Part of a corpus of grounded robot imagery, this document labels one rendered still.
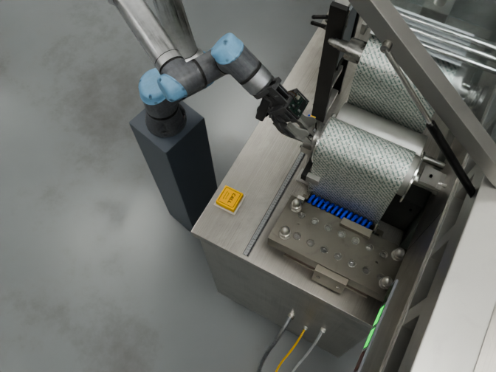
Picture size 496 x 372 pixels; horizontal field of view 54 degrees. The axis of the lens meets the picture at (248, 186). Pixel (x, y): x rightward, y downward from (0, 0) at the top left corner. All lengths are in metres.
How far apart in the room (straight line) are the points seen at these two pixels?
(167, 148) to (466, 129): 1.18
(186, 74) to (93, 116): 1.83
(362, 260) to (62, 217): 1.79
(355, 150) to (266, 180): 0.48
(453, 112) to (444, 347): 0.35
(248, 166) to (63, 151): 1.52
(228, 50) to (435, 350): 0.78
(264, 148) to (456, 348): 1.11
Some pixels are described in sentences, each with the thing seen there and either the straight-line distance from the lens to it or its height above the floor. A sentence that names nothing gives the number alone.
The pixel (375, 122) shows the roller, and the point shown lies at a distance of 1.43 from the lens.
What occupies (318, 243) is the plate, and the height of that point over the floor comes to 1.03.
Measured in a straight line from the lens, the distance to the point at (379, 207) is 1.42.
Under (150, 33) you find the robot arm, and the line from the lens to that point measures 1.33.
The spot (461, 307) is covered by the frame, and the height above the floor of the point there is 1.65.
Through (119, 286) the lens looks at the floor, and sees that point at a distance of 2.58.
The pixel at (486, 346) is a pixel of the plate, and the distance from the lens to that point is 1.06.
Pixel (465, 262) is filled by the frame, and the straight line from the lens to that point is 0.85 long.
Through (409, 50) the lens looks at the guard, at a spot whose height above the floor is 1.88.
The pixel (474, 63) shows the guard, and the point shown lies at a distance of 0.87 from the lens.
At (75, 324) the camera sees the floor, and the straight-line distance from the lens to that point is 2.60.
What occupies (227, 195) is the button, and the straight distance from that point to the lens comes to 1.63.
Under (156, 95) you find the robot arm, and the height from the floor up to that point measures 1.12.
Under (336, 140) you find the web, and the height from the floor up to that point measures 1.31.
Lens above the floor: 2.41
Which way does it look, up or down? 65 degrees down
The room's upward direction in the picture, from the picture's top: 3 degrees counter-clockwise
